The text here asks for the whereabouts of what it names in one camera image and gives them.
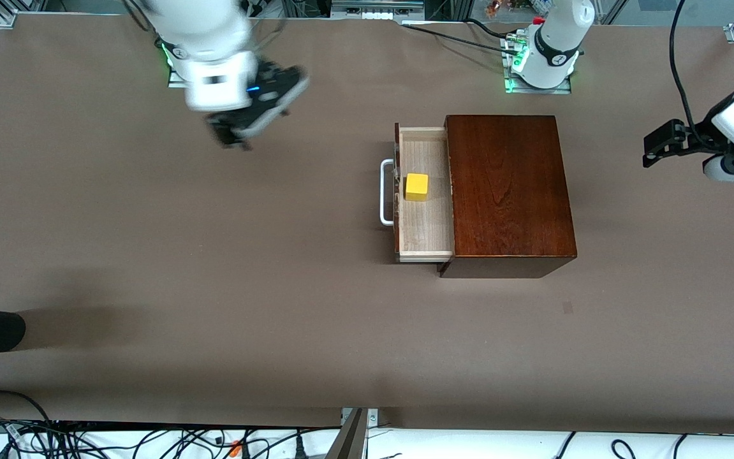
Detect dark brown wooden cabinet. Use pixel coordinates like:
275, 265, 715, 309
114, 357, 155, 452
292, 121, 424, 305
438, 115, 578, 279

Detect long black table cable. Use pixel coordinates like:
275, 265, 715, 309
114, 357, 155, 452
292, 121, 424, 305
401, 24, 515, 53

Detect small aluminium bracket plate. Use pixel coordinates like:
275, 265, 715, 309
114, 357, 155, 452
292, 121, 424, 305
341, 408, 379, 429

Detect wooden drawer with white handle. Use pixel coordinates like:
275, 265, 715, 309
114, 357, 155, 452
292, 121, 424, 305
379, 122, 456, 264

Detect black looped cable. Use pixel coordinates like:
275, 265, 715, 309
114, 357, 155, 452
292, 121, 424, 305
0, 390, 55, 425

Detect grey power strip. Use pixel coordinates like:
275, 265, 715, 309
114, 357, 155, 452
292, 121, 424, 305
330, 0, 425, 20

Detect tangled black cables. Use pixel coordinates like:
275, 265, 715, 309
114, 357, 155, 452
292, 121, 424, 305
0, 418, 343, 459

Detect short black table cable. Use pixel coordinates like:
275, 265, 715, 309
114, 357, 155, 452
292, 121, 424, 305
467, 18, 528, 41

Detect yellow block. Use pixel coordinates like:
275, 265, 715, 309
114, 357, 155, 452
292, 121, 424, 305
404, 173, 430, 203

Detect dark metal beam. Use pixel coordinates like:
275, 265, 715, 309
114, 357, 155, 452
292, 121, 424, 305
325, 408, 369, 459

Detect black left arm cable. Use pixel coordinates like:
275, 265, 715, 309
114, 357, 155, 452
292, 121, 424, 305
669, 0, 710, 145

